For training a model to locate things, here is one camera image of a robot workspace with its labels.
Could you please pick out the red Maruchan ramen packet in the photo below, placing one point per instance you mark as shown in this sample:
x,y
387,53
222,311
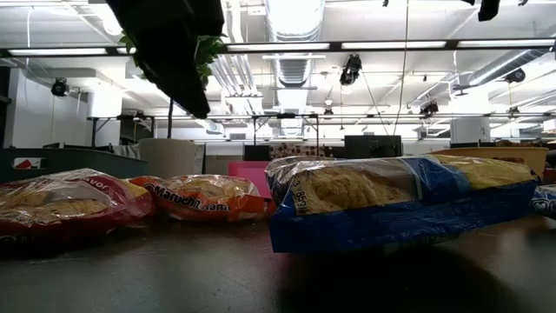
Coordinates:
x,y
65,204

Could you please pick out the black monitor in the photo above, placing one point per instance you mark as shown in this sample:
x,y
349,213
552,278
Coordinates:
x,y
373,147

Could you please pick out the blue Maruchan ramen packet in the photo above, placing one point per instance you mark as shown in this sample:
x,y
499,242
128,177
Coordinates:
x,y
545,202
391,217

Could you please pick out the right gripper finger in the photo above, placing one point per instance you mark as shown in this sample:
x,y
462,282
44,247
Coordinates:
x,y
488,8

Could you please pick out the white cabinet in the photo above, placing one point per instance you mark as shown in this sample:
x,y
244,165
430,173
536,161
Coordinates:
x,y
471,130

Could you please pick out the pink plastic bin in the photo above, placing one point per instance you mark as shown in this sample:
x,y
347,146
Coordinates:
x,y
252,174

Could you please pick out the silver ventilation duct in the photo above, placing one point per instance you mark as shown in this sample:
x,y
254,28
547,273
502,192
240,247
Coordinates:
x,y
295,35
499,65

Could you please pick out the black ceiling spotlight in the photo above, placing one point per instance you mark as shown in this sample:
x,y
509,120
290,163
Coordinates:
x,y
429,108
60,87
515,76

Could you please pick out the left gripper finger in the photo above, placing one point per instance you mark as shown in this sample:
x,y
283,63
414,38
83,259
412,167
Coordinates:
x,y
178,74

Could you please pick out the brown patterned panel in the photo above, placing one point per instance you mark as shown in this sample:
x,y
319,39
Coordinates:
x,y
299,150

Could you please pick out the black bar with lights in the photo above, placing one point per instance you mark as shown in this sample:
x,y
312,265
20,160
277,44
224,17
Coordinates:
x,y
282,46

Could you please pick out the teal plastic bin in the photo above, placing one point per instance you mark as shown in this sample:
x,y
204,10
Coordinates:
x,y
87,163

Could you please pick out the yellow plastic bin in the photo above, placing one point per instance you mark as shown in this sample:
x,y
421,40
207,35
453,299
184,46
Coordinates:
x,y
491,152

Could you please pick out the black box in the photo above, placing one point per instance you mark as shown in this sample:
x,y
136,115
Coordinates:
x,y
257,153

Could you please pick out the orange Maruchan ramen packet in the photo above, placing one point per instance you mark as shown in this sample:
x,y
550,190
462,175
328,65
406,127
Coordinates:
x,y
204,195

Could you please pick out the black hanging camera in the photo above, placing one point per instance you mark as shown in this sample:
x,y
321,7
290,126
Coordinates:
x,y
351,69

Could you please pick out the green leafy plant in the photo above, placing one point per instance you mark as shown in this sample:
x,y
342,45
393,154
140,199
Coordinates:
x,y
210,52

